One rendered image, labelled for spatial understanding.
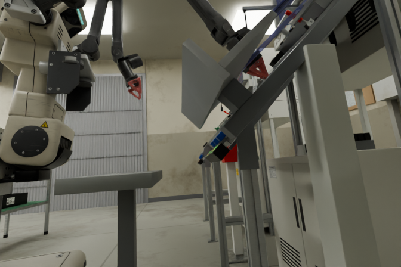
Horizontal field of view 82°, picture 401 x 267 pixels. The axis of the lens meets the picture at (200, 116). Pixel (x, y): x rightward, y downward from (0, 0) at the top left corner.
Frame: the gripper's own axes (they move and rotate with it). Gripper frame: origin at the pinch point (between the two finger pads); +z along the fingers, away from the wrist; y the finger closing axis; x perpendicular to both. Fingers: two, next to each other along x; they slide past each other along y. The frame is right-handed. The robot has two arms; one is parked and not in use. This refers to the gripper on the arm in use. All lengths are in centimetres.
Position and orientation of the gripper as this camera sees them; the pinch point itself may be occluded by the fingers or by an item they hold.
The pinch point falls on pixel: (265, 76)
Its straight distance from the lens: 96.4
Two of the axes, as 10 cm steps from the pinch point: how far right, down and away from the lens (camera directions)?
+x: -7.2, 6.6, -1.9
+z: 6.9, 7.2, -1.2
